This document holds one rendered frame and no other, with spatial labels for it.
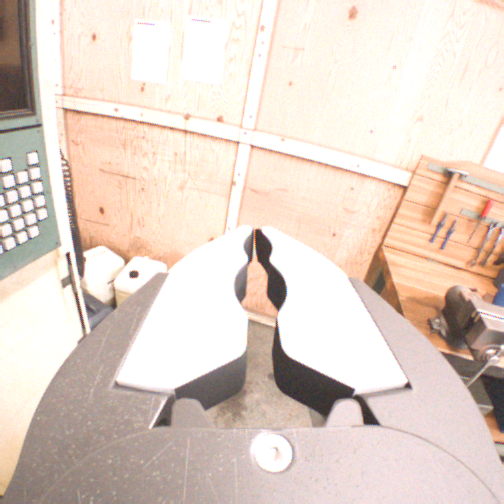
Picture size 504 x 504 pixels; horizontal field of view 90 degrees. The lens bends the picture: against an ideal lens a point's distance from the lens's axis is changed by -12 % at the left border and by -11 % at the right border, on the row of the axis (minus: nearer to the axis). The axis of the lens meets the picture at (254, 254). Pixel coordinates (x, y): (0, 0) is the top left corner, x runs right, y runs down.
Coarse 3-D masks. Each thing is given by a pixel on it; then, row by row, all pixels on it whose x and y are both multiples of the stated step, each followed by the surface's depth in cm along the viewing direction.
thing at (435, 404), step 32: (384, 320) 7; (416, 352) 6; (416, 384) 6; (448, 384) 6; (384, 416) 5; (416, 416) 5; (448, 416) 5; (480, 416) 5; (448, 448) 5; (480, 448) 4
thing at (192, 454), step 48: (144, 432) 4; (192, 432) 4; (240, 432) 4; (288, 432) 4; (336, 432) 5; (384, 432) 4; (96, 480) 4; (144, 480) 4; (192, 480) 4; (240, 480) 4; (288, 480) 4; (336, 480) 4; (384, 480) 4; (432, 480) 4; (480, 480) 4
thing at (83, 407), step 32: (160, 288) 8; (128, 320) 7; (96, 352) 6; (128, 352) 6; (64, 384) 5; (96, 384) 5; (64, 416) 5; (96, 416) 5; (128, 416) 5; (160, 416) 5; (32, 448) 4; (64, 448) 4; (32, 480) 4
